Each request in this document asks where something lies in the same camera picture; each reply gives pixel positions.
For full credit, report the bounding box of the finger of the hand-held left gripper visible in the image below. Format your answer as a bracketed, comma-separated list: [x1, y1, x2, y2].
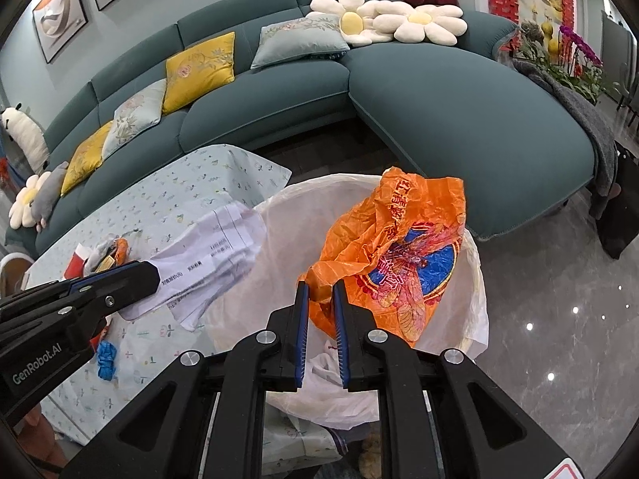
[0, 261, 161, 361]
[0, 261, 149, 313]

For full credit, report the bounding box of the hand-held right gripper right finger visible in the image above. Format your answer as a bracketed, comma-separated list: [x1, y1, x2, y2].
[332, 279, 585, 479]

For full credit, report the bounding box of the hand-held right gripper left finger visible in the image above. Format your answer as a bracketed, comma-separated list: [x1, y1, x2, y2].
[60, 281, 310, 479]

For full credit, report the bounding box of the white printed paper sheet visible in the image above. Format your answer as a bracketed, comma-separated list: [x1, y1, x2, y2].
[120, 203, 268, 333]

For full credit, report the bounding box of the orange printed plastic bag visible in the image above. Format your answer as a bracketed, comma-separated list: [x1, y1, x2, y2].
[298, 166, 467, 347]

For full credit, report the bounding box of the white lined trash bin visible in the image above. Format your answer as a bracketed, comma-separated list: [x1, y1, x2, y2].
[204, 172, 490, 430]

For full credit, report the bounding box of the person's left forearm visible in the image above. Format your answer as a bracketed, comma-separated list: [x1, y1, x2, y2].
[22, 403, 67, 470]

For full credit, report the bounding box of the red and white packet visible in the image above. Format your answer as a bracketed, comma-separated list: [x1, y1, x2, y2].
[62, 244, 91, 280]

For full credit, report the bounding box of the white printed plastic bag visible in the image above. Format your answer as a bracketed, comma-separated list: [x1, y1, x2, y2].
[300, 342, 381, 427]

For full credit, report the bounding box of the blue crumpled wrapper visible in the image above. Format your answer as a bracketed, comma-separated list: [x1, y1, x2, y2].
[97, 342, 119, 383]

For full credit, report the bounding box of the floral tablecloth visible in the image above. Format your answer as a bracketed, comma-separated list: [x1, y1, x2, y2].
[22, 144, 350, 472]

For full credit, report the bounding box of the white chair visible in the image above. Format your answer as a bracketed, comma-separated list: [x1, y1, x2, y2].
[0, 253, 36, 300]

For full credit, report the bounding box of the grey plush toy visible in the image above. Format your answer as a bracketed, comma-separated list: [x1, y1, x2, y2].
[32, 161, 69, 233]

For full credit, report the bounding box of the white daisy flower pillow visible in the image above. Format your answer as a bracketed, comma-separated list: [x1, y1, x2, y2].
[372, 0, 468, 44]
[9, 172, 52, 230]
[310, 0, 381, 47]

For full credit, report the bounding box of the yellow embroidered cushion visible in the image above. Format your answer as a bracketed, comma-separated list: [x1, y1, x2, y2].
[60, 121, 115, 196]
[162, 31, 235, 115]

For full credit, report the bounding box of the pale embroidered cushion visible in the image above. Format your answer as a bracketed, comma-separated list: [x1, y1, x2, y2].
[101, 79, 168, 159]

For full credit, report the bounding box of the white panda plush toy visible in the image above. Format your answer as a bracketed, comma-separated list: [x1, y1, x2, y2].
[0, 102, 51, 170]

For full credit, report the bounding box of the teal sectional sofa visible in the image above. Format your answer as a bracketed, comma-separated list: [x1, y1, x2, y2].
[35, 0, 607, 255]

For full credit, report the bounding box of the light blue embroidered cushion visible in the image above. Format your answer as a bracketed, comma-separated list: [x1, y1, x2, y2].
[250, 14, 350, 71]

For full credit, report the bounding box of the black bag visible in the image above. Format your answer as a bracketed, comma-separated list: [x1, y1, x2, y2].
[596, 140, 639, 260]

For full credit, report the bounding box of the grey knitted blanket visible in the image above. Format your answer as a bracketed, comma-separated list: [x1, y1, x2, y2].
[492, 35, 620, 220]

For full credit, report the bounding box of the purple orchid plant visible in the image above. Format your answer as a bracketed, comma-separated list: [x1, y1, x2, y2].
[519, 20, 607, 105]

